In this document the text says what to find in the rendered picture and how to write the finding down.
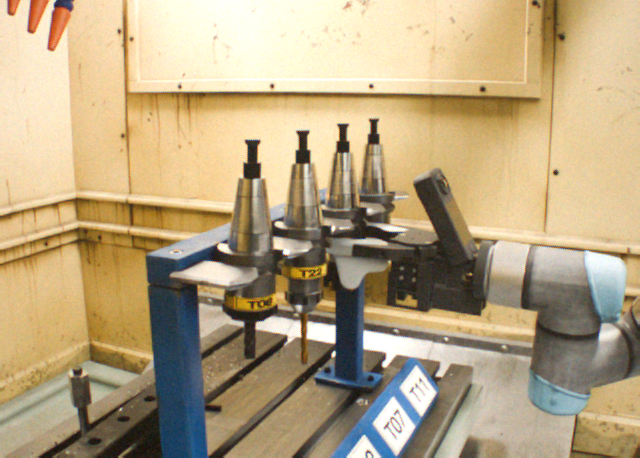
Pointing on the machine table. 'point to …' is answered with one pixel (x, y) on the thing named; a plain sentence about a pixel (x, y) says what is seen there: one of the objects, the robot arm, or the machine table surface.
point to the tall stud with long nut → (80, 396)
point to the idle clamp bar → (137, 415)
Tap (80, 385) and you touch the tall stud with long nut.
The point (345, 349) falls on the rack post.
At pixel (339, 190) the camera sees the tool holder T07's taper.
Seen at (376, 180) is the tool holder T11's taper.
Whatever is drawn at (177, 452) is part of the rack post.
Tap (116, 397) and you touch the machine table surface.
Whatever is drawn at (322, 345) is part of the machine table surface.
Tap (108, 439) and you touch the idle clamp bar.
